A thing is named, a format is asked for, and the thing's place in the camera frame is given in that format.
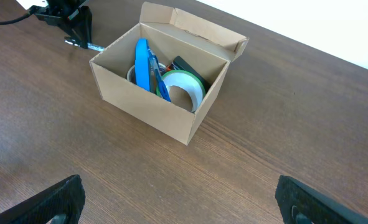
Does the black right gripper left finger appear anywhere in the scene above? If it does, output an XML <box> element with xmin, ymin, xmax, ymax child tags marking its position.
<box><xmin>0</xmin><ymin>174</ymin><xmax>86</xmax><ymax>224</ymax></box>

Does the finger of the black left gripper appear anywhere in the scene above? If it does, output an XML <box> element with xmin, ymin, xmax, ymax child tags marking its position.
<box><xmin>71</xmin><ymin>6</ymin><xmax>92</xmax><ymax>49</ymax></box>

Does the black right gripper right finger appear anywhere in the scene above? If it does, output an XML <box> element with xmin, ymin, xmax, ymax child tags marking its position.
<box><xmin>275</xmin><ymin>175</ymin><xmax>368</xmax><ymax>224</ymax></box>

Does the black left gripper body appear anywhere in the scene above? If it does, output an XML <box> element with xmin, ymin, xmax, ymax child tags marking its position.
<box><xmin>34</xmin><ymin>0</ymin><xmax>92</xmax><ymax>28</ymax></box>

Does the black marker pen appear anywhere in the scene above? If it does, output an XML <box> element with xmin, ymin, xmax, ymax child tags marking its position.
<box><xmin>65</xmin><ymin>37</ymin><xmax>105</xmax><ymax>52</ymax></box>

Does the blue plastic case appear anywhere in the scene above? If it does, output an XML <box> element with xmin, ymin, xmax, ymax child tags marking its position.
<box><xmin>134</xmin><ymin>39</ymin><xmax>151</xmax><ymax>91</ymax></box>

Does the blue ballpoint pen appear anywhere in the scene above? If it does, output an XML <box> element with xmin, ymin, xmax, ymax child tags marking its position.
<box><xmin>147</xmin><ymin>47</ymin><xmax>171</xmax><ymax>102</ymax></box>

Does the green tape roll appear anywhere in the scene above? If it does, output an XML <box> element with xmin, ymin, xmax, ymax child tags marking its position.
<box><xmin>162</xmin><ymin>70</ymin><xmax>206</xmax><ymax>113</ymax></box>

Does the beige masking tape roll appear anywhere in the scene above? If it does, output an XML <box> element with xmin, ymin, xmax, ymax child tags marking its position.
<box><xmin>126</xmin><ymin>63</ymin><xmax>167</xmax><ymax>84</ymax></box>

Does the brown cardboard box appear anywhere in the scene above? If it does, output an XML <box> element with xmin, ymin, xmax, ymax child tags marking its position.
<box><xmin>90</xmin><ymin>2</ymin><xmax>249</xmax><ymax>144</ymax></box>

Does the black left camera cable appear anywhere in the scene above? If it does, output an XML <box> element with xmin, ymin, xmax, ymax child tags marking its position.
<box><xmin>0</xmin><ymin>11</ymin><xmax>37</xmax><ymax>26</ymax></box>

